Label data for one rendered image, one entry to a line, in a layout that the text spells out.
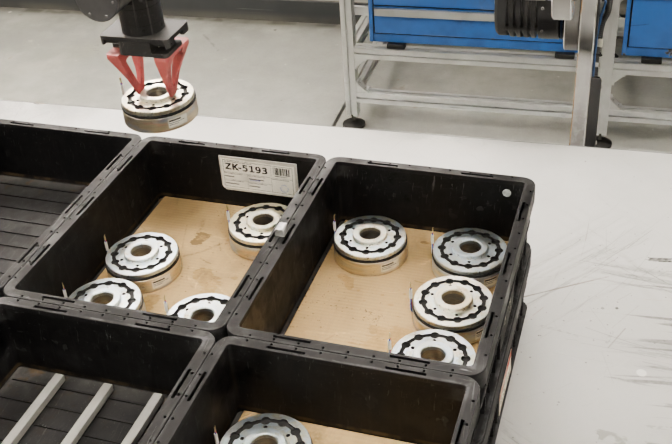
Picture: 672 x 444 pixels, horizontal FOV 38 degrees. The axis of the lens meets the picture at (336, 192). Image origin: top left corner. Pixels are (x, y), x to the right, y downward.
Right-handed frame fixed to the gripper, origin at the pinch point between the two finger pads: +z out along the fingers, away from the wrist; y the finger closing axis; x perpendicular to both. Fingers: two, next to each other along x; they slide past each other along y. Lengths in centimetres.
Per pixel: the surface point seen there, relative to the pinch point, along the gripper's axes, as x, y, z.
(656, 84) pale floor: 225, 65, 111
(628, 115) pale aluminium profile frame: 177, 58, 98
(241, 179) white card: 6.3, 7.5, 18.2
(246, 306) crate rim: -26.7, 22.9, 12.7
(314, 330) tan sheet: -18.3, 27.4, 23.0
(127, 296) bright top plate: -21.4, 2.7, 19.3
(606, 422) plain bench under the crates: -12, 64, 37
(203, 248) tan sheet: -5.4, 5.7, 22.9
